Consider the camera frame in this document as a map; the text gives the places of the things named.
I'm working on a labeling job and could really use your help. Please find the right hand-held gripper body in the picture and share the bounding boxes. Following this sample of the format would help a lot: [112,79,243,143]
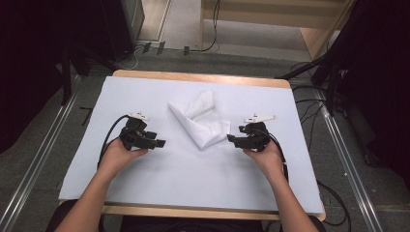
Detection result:
[236,113,278,153]

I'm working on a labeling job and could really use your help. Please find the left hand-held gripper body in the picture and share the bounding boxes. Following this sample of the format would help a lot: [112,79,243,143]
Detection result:
[119,111,159,152]

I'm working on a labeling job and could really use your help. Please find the white mesh laundry bag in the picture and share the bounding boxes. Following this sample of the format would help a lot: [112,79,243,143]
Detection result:
[167,89,232,152]

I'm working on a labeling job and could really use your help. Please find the person's left hand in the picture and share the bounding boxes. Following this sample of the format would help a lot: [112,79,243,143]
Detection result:
[98,137,149,178]

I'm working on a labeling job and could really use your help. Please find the person's right hand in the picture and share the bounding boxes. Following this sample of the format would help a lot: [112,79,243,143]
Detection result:
[243,140,286,182]

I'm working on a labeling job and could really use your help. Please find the white foam mat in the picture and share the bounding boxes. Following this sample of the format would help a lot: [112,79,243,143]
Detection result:
[58,75,325,216]

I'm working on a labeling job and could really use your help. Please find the wooden table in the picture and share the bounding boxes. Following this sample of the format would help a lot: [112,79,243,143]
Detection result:
[102,70,327,222]

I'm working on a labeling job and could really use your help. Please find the person's dark clothing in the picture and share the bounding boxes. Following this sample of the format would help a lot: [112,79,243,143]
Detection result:
[45,199,327,232]

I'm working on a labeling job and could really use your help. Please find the black metal stand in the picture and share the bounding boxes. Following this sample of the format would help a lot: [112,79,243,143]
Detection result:
[60,44,74,106]

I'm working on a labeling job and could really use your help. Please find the black tripod stand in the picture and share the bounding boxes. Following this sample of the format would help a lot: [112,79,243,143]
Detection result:
[275,47,347,117]

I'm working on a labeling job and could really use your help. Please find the dark cabinet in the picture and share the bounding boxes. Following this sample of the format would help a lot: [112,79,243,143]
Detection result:
[99,0,146,63]

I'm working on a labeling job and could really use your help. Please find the light wooden shelf unit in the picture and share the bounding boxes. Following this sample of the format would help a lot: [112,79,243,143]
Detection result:
[198,0,356,61]

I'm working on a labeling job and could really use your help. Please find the dark curtain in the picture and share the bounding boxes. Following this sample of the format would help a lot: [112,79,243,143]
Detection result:
[322,0,410,191]
[0,0,112,155]

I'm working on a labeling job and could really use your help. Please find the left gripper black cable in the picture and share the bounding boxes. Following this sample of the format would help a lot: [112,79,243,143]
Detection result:
[97,114,131,169]

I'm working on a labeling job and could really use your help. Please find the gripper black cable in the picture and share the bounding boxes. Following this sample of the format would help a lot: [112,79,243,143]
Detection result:
[266,130,290,182]
[97,114,131,169]

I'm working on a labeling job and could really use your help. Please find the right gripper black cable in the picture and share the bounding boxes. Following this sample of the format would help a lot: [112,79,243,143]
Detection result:
[266,130,290,182]

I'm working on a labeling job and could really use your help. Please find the thin white floor cable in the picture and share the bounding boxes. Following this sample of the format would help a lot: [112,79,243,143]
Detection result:
[118,43,147,71]

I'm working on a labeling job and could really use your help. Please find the metal floor rail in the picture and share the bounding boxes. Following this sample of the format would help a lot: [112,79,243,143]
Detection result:
[0,92,80,232]
[313,88,385,232]

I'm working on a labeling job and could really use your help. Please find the black floor cables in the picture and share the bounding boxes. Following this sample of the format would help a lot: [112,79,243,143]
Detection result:
[290,61,353,227]

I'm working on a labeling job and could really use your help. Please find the hanging black cable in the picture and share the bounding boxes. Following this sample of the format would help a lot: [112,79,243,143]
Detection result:
[189,0,222,53]

